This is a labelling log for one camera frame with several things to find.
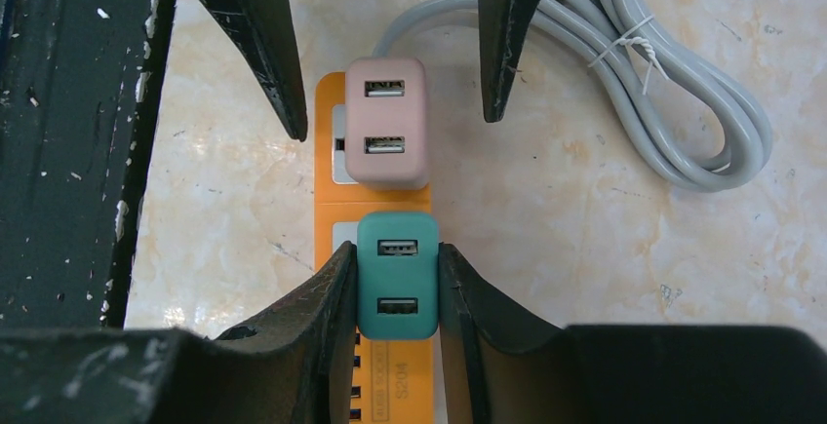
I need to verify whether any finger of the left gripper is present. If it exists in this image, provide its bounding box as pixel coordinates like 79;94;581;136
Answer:
199;0;308;141
477;0;540;123

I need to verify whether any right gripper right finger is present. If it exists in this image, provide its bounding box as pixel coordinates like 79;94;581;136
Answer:
438;244;826;423

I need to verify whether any pink USB charger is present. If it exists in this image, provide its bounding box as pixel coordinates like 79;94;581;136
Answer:
344;58;429;190

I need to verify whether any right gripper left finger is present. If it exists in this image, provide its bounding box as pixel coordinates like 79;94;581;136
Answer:
1;242;357;423

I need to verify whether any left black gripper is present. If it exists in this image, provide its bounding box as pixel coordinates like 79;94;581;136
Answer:
1;0;176;329

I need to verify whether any teal USB charger plug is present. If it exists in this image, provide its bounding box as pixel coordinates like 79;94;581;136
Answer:
357;212;440;341

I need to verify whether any orange power strip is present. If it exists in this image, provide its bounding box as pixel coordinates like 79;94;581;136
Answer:
313;72;435;423

